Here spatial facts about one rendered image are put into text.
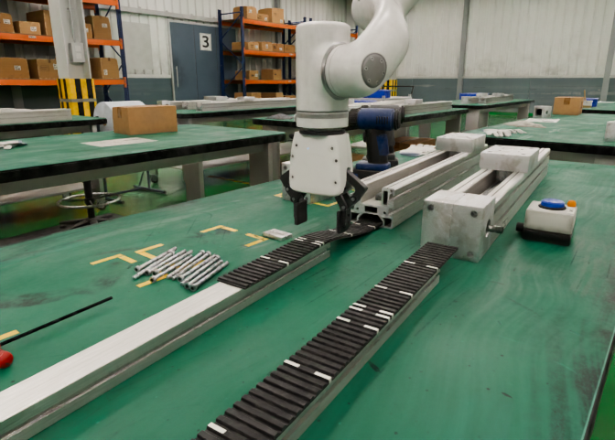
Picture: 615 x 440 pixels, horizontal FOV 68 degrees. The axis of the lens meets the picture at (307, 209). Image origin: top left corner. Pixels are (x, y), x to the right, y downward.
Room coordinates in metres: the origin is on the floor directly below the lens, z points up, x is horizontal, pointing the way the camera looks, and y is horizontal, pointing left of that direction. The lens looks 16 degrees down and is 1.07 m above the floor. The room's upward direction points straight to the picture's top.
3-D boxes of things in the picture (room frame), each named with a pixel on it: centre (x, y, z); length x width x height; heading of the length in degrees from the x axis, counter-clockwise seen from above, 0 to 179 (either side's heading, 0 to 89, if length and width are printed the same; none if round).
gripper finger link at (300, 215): (0.78, 0.02, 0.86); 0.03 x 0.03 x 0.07; 57
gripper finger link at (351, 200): (0.72, -0.07, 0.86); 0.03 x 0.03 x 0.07; 57
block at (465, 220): (0.77, -0.28, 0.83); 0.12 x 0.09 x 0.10; 57
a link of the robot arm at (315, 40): (0.75, -0.03, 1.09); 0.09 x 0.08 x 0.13; 38
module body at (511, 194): (1.15, -0.51, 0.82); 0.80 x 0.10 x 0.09; 147
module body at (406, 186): (1.25, -0.35, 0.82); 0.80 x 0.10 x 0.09; 147
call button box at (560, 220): (0.84, -0.46, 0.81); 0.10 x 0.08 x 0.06; 57
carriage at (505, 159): (1.15, -0.51, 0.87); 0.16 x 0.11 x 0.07; 147
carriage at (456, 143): (1.46, -0.49, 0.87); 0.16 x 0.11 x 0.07; 147
